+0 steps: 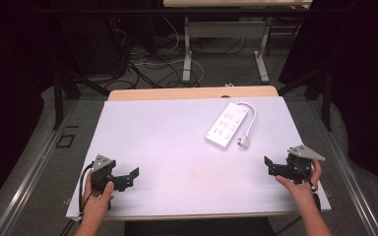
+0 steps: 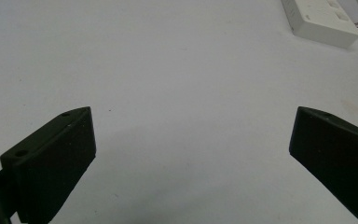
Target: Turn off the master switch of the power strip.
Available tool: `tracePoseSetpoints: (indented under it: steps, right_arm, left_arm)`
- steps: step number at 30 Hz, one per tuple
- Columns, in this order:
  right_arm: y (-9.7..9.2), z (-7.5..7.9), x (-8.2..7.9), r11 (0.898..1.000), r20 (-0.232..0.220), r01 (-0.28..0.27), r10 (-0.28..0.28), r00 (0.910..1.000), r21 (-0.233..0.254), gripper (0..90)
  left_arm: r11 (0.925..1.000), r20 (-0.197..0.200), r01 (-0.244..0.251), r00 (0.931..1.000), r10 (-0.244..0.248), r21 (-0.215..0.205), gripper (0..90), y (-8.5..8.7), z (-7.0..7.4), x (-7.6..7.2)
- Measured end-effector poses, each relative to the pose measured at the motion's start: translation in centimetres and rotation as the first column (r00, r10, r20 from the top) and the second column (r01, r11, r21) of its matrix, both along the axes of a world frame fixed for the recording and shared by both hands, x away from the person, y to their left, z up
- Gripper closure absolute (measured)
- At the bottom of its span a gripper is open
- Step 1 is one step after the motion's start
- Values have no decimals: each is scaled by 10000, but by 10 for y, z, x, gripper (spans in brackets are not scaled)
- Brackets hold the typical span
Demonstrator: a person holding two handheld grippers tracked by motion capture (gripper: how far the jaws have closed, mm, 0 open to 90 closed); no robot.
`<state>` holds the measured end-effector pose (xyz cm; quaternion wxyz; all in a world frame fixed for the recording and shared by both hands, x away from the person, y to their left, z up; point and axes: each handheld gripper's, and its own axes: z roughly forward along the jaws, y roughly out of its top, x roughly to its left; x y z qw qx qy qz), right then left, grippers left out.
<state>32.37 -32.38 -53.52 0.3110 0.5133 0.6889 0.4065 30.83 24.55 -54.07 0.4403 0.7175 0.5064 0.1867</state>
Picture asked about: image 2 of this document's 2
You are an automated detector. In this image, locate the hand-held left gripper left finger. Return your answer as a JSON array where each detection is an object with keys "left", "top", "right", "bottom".
[{"left": 0, "top": 105, "right": 97, "bottom": 224}]

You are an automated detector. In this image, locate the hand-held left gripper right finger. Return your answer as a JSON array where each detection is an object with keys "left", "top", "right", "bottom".
[{"left": 288, "top": 105, "right": 358, "bottom": 224}]

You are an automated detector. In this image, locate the white power strip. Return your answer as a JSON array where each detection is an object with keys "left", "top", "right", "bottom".
[{"left": 280, "top": 0, "right": 358, "bottom": 49}]

